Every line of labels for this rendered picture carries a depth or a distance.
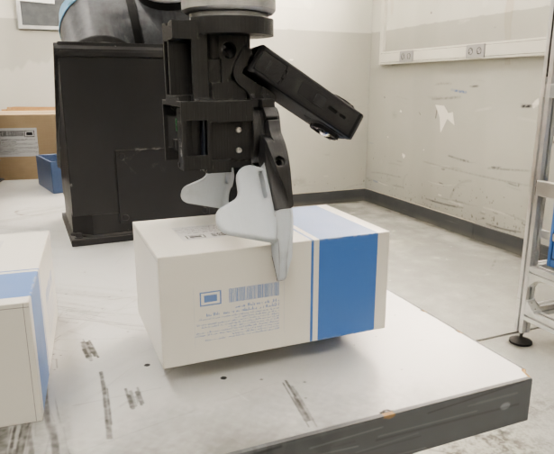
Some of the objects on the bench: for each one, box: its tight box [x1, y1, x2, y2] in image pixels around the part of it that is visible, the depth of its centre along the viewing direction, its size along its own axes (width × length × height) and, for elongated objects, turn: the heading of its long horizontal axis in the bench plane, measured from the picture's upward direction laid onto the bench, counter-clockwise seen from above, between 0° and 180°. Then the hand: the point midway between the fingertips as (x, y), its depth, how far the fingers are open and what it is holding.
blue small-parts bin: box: [36, 154, 63, 194], centre depth 133 cm, size 20×15×7 cm
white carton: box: [132, 204, 390, 369], centre depth 51 cm, size 20×12×9 cm, turn 112°
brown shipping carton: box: [0, 111, 57, 180], centre depth 150 cm, size 30×22×16 cm
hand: (257, 255), depth 51 cm, fingers closed on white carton, 13 cm apart
